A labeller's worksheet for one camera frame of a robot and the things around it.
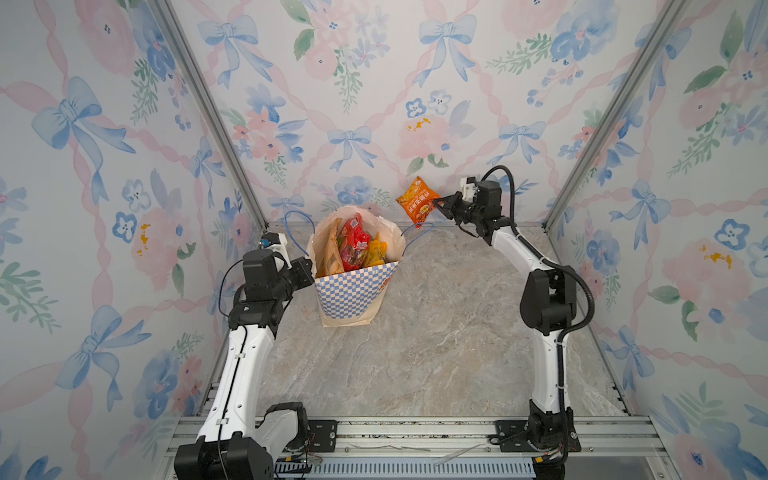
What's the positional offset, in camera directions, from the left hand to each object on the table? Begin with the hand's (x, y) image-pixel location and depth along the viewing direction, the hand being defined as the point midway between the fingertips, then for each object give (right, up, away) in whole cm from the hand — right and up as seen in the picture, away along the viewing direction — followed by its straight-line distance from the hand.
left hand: (312, 260), depth 77 cm
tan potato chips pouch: (+3, +2, +5) cm, 6 cm away
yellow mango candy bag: (+16, +2, +11) cm, 20 cm away
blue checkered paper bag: (+10, -10, +3) cm, 15 cm away
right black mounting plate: (+50, -43, -5) cm, 66 cm away
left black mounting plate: (+3, -44, -2) cm, 44 cm away
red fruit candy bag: (+10, +5, +6) cm, 13 cm away
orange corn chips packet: (+29, +19, +19) cm, 40 cm away
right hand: (+34, +19, +17) cm, 42 cm away
